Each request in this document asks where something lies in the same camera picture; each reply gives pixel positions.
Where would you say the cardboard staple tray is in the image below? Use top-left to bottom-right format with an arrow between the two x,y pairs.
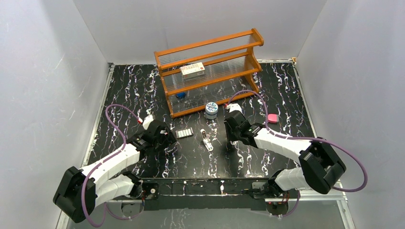
175,127 -> 193,139

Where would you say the white red staple box on shelf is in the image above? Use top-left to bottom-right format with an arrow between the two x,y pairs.
180,62 -> 205,79

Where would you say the small blue object on shelf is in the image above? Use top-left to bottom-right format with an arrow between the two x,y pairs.
175,92 -> 186,98

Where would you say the pink tape measure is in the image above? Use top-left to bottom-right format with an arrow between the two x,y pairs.
267,114 -> 279,124

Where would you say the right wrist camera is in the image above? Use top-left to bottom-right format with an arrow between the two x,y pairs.
225,103 -> 243,114

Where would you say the round patterned tape roll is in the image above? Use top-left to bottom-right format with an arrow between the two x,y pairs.
204,102 -> 219,120

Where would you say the white stapler part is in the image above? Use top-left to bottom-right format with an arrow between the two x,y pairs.
200,129 -> 213,152

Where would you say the aluminium rail frame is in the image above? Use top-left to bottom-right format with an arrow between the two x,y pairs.
53,173 -> 345,229

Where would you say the black base bar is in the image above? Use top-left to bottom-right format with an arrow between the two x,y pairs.
143,178 -> 298,212

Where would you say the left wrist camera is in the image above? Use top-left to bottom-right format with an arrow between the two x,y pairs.
138,114 -> 155,130

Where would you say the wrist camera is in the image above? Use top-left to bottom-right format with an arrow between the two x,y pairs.
138,114 -> 155,130
225,103 -> 243,114

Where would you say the orange wooden shelf rack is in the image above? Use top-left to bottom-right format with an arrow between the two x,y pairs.
154,28 -> 264,118

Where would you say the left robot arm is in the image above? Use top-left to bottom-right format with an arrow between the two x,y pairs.
53,119 -> 177,223

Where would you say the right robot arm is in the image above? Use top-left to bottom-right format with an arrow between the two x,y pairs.
224,111 -> 346,198

